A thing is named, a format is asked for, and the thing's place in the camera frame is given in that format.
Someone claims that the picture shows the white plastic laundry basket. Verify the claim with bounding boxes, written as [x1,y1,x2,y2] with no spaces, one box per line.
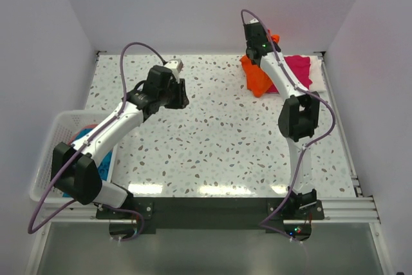
[30,110,118,206]

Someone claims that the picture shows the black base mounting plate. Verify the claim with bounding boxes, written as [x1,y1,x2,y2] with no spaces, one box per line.
[96,197,325,240]

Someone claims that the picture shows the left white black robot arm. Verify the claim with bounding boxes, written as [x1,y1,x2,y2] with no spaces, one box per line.
[51,60,189,218]

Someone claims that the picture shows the blue t-shirt in basket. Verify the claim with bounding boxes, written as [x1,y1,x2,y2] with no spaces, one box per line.
[62,128,115,198]

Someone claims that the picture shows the purple cable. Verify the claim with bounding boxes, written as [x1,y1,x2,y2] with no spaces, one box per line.
[240,9,336,234]
[27,42,170,242]

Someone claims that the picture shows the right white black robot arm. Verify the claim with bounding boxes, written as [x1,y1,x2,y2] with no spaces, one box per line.
[243,19,319,219]

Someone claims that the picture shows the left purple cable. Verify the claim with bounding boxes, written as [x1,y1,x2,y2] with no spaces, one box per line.
[27,42,170,242]

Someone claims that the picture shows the folded white t-shirt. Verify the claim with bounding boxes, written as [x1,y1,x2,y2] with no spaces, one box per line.
[309,55,326,93]

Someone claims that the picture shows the pink garment in basket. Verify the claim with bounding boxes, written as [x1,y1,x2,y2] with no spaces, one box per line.
[67,124,98,145]

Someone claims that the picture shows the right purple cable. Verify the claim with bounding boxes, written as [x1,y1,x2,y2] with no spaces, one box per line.
[240,9,336,234]

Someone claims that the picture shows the folded magenta t-shirt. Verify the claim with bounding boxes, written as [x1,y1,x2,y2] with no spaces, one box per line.
[285,55,313,90]

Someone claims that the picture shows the orange t-shirt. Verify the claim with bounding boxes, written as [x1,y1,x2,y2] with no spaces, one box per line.
[240,55,278,98]

